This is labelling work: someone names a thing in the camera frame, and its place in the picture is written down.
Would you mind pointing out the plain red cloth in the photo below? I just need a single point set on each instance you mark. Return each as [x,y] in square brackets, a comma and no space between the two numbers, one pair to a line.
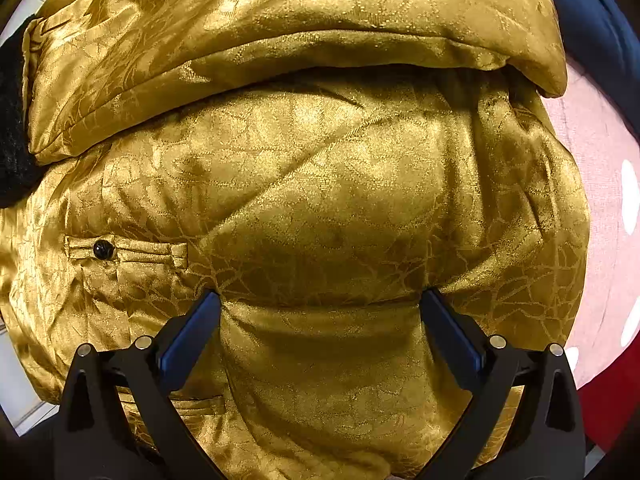
[605,400]

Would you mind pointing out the navy blue garment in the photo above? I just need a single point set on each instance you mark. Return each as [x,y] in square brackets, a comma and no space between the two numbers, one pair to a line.
[600,25]

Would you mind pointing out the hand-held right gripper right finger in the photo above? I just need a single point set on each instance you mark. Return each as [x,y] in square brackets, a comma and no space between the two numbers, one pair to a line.
[447,330]

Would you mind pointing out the gold patterned satin garment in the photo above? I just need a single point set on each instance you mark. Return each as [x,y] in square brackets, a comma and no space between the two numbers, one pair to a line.
[325,200]

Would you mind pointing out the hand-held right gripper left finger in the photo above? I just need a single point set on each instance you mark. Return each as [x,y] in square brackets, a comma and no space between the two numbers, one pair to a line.
[197,327]

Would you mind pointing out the pink polka dot blanket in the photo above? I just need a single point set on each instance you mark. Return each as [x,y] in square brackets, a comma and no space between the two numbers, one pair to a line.
[600,185]

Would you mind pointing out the black fuzzy cloth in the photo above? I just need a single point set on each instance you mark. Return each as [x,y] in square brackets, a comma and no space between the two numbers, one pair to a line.
[12,125]

